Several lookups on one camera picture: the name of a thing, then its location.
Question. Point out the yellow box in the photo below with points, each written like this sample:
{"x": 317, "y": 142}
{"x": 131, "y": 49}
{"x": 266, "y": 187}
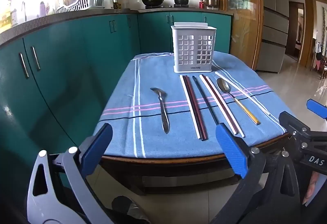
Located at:
{"x": 5, "y": 22}

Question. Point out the white plastic bottle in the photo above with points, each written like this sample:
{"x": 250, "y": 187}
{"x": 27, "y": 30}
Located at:
{"x": 125, "y": 3}

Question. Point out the dark red chopstick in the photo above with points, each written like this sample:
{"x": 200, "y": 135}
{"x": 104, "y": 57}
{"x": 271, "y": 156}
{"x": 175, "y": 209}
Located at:
{"x": 219, "y": 101}
{"x": 195, "y": 109}

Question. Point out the black wok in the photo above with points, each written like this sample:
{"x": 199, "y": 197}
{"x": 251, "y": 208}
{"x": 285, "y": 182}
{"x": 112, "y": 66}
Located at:
{"x": 152, "y": 0}

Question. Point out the red bottle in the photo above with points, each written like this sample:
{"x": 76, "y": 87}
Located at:
{"x": 201, "y": 4}

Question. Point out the hanging clothes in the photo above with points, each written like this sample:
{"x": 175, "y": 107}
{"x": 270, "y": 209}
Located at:
{"x": 319, "y": 55}

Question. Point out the wooden framed glass door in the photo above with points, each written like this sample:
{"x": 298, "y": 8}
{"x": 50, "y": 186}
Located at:
{"x": 240, "y": 9}

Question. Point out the black cooking pot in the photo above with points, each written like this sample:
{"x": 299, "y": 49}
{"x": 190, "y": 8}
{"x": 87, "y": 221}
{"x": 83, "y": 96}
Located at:
{"x": 181, "y": 0}

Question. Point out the teal kitchen cabinet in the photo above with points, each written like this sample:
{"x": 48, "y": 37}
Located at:
{"x": 63, "y": 60}

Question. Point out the white plastic utensil holder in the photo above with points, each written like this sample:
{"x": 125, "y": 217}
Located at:
{"x": 193, "y": 47}

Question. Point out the blue striped cloth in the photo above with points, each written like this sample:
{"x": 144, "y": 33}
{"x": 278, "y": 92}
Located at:
{"x": 143, "y": 91}

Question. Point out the wooden table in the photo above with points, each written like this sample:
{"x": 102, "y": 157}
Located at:
{"x": 178, "y": 170}

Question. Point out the black chopstick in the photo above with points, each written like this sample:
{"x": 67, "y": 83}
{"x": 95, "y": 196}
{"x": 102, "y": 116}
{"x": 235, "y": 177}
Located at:
{"x": 205, "y": 100}

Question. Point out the white dish rack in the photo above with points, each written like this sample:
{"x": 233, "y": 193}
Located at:
{"x": 84, "y": 0}

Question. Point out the person's right hand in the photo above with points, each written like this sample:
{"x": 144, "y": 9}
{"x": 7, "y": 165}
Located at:
{"x": 311, "y": 187}

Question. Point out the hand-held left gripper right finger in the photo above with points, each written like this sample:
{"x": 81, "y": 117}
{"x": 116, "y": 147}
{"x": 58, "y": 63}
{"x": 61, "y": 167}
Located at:
{"x": 231, "y": 150}

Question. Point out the silver refrigerator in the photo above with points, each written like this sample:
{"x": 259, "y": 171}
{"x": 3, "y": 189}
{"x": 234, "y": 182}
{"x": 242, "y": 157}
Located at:
{"x": 273, "y": 22}

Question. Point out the purple bottle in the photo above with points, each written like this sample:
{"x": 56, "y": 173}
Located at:
{"x": 42, "y": 9}

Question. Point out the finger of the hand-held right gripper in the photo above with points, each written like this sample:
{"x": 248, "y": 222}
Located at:
{"x": 293, "y": 123}
{"x": 316, "y": 107}

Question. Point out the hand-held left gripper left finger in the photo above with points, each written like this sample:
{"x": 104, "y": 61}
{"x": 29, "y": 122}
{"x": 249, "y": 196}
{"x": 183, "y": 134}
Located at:
{"x": 98, "y": 142}

